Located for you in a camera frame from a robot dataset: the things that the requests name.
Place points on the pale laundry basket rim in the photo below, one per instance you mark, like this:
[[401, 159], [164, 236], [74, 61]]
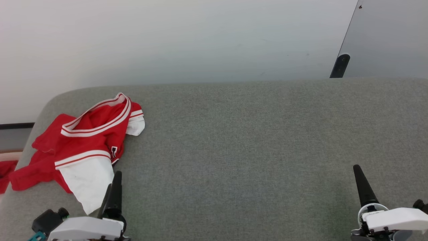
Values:
[[10, 156]]

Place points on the black oblong post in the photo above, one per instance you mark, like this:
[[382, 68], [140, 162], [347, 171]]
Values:
[[340, 66]]

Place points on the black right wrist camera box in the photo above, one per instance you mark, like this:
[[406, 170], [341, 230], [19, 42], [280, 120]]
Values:
[[420, 204]]

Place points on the red cloth item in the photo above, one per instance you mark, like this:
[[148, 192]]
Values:
[[6, 174]]

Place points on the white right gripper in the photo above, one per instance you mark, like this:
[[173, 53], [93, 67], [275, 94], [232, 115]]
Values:
[[394, 219]]

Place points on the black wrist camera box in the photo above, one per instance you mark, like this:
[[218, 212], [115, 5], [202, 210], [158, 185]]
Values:
[[48, 221], [420, 204]]

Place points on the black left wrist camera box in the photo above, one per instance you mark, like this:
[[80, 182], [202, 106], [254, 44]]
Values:
[[48, 221]]

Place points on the dark skirting strip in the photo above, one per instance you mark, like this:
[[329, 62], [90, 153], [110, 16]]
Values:
[[16, 126]]

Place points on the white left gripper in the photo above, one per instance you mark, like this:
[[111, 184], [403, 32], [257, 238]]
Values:
[[83, 229]]

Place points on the red and white jersey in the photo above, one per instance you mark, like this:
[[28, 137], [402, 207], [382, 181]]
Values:
[[90, 117]]

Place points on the grey flat panel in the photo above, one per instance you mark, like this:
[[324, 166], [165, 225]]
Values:
[[388, 36]]

